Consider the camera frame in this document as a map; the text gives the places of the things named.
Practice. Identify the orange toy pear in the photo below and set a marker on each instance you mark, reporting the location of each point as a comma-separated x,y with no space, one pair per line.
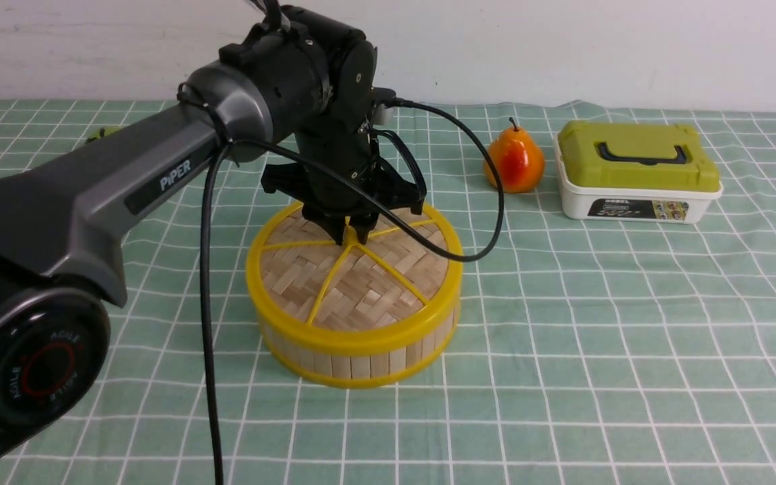
519,161

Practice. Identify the yellow woven steamer lid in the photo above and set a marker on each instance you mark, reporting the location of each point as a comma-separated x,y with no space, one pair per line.
352,299

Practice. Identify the white box green lid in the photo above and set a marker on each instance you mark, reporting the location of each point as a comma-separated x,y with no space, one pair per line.
634,171

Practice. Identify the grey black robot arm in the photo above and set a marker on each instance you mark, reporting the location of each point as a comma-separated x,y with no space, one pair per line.
300,85

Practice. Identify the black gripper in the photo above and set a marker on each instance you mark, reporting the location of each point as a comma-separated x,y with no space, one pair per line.
350,168

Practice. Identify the yellow bamboo steamer basket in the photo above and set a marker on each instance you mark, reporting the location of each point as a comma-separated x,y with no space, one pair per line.
389,363

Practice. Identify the green toy melon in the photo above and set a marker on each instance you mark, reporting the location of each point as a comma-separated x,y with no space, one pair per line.
102,132

